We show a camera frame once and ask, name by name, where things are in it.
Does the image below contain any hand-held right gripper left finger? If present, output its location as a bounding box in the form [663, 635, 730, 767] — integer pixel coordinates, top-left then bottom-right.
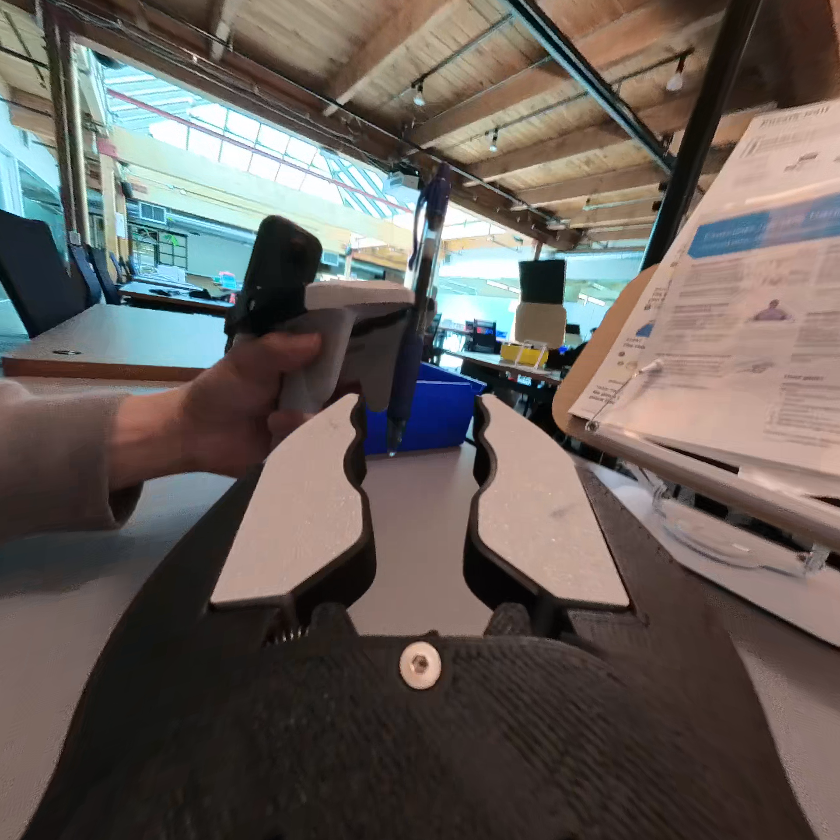
[210, 392, 378, 631]

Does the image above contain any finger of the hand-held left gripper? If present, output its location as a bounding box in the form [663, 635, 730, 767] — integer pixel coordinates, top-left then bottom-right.
[354, 308, 411, 413]
[305, 282, 416, 315]

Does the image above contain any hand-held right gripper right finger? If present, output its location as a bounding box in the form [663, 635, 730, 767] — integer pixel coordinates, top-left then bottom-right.
[463, 392, 631, 634]

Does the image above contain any blue pen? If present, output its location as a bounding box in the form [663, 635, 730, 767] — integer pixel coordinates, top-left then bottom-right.
[386, 164, 454, 457]

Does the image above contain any blue storage bin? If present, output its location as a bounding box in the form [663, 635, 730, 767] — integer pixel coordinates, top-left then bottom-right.
[364, 361, 488, 457]

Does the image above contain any dark wooden desk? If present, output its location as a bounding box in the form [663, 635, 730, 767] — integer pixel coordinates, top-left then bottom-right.
[121, 281, 234, 317]

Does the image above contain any grey desk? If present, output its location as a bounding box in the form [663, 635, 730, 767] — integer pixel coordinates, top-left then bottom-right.
[0, 377, 840, 840]

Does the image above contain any person's left hand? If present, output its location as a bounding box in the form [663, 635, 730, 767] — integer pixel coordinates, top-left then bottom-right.
[112, 331, 324, 493]

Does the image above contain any wooden document stand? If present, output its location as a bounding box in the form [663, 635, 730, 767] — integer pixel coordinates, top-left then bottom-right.
[553, 262, 840, 647]

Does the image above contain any cream rounded board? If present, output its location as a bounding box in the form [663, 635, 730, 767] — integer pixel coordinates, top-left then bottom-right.
[515, 302, 568, 349]

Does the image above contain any black office chair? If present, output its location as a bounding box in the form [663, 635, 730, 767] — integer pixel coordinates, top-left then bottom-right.
[0, 210, 89, 339]
[69, 244, 126, 307]

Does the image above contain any black panel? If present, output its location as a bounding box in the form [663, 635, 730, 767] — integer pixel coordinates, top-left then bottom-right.
[518, 259, 567, 306]

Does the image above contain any printed sheet blue banner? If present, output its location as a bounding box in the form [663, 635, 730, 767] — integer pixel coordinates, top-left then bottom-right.
[630, 190, 840, 463]

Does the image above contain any black pole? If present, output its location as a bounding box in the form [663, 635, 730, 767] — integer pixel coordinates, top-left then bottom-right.
[640, 0, 765, 271]

